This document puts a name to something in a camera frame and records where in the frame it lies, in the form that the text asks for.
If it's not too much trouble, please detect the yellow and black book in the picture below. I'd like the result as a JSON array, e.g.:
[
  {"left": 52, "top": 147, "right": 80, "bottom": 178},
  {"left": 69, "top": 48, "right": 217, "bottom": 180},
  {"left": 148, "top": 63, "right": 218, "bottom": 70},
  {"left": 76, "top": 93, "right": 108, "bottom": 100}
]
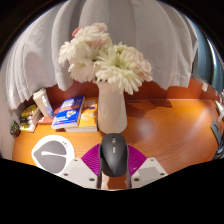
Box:
[{"left": 19, "top": 103, "right": 38, "bottom": 118}]

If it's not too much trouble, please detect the white flower bouquet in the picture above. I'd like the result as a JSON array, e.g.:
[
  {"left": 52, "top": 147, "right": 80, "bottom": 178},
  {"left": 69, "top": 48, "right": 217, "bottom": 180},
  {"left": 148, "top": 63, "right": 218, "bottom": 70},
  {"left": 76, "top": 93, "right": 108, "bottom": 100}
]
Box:
[{"left": 57, "top": 22, "right": 154, "bottom": 96}]

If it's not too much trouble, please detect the black remote control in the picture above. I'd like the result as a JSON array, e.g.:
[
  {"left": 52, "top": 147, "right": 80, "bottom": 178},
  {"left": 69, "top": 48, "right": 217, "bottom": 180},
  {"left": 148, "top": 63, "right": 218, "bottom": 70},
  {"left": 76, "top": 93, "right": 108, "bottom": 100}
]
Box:
[{"left": 209, "top": 120, "right": 224, "bottom": 146}]

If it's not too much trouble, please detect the white ceramic vase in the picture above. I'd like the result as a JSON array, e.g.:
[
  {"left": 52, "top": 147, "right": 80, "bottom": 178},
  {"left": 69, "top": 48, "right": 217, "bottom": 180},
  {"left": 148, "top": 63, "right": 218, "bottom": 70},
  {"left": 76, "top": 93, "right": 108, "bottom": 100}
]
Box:
[{"left": 96, "top": 81, "right": 128, "bottom": 135}]

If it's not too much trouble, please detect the orange-yellow book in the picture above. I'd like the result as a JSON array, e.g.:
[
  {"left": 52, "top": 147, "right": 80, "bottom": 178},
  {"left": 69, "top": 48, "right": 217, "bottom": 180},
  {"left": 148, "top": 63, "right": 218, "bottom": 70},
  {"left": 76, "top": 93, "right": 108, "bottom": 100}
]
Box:
[{"left": 64, "top": 97, "right": 99, "bottom": 133}]

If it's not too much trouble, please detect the white curtain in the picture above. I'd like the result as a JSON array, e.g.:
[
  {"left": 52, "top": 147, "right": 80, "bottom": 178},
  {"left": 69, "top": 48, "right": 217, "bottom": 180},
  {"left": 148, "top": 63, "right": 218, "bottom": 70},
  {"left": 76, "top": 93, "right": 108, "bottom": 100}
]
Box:
[{"left": 4, "top": 0, "right": 199, "bottom": 111}]

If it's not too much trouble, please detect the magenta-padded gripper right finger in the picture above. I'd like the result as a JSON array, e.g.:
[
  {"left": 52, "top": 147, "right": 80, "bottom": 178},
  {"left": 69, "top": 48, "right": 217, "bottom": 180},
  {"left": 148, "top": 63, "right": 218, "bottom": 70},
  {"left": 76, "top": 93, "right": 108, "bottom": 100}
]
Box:
[{"left": 125, "top": 143, "right": 169, "bottom": 190}]

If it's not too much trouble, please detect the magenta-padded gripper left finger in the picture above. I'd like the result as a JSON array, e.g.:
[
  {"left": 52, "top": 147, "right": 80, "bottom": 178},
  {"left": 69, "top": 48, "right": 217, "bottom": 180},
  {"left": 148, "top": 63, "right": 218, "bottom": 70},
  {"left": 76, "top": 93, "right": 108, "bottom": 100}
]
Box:
[{"left": 60, "top": 143, "right": 103, "bottom": 190}]

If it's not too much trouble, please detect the yellow and white book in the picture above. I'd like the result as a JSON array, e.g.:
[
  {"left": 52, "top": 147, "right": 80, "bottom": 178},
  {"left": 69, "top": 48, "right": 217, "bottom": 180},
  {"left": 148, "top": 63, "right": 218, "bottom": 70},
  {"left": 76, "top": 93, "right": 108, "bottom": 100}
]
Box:
[{"left": 19, "top": 119, "right": 41, "bottom": 133}]

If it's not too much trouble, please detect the black computer mouse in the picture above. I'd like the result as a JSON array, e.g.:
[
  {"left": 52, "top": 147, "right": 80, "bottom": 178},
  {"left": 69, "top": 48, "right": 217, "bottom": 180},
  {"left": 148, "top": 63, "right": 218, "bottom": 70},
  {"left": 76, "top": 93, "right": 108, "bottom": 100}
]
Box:
[{"left": 98, "top": 132, "right": 130, "bottom": 178}]

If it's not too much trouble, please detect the red-brown book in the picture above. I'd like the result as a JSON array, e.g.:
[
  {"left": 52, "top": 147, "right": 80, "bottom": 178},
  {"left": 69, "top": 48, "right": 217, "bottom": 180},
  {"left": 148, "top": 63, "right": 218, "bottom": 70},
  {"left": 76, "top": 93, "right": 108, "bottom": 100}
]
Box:
[{"left": 37, "top": 114, "right": 56, "bottom": 125}]

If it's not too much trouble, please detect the cream lidded tumbler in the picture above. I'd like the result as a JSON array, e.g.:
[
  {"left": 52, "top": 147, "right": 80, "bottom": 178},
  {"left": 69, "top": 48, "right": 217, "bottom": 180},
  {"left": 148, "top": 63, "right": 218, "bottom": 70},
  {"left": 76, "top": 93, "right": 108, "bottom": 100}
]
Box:
[{"left": 32, "top": 87, "right": 51, "bottom": 118}]

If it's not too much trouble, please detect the dark green can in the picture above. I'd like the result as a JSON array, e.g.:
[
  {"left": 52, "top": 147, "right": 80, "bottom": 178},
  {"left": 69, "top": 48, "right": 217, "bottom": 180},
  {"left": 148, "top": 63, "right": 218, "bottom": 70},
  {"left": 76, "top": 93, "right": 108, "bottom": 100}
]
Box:
[{"left": 9, "top": 119, "right": 22, "bottom": 138}]

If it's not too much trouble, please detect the white and grey mouse pad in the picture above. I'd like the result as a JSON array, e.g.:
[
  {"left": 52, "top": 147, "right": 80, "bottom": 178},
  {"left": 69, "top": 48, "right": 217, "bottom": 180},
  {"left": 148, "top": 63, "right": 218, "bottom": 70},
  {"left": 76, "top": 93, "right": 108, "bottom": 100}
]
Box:
[{"left": 31, "top": 134, "right": 76, "bottom": 177}]

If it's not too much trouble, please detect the dark window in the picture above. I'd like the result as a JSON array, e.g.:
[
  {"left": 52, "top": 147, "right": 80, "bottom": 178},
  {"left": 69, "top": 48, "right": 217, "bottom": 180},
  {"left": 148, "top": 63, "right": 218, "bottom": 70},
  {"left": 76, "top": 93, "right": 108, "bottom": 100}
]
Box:
[{"left": 191, "top": 19, "right": 224, "bottom": 96}]

